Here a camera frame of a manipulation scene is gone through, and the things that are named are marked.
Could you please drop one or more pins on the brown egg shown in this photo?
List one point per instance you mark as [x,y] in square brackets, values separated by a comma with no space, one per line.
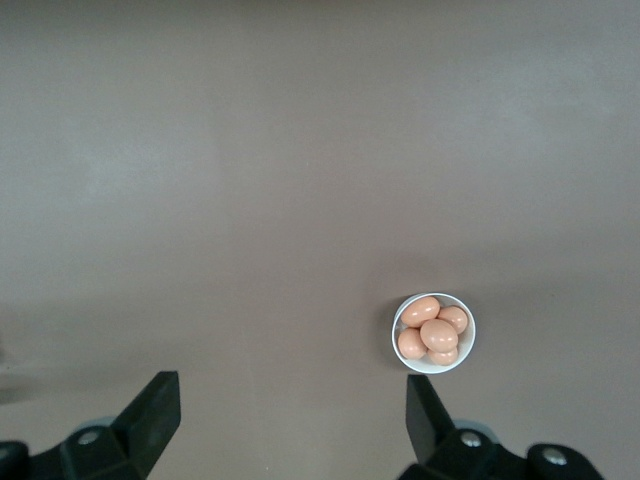
[410,344]
[444,357]
[456,317]
[439,335]
[420,310]

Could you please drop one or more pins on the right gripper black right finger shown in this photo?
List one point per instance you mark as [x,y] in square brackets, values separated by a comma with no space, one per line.
[430,425]

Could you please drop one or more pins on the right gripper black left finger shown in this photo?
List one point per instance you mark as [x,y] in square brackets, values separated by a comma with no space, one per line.
[150,415]

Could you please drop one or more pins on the white round bowl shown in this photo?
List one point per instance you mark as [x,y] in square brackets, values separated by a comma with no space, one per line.
[465,350]

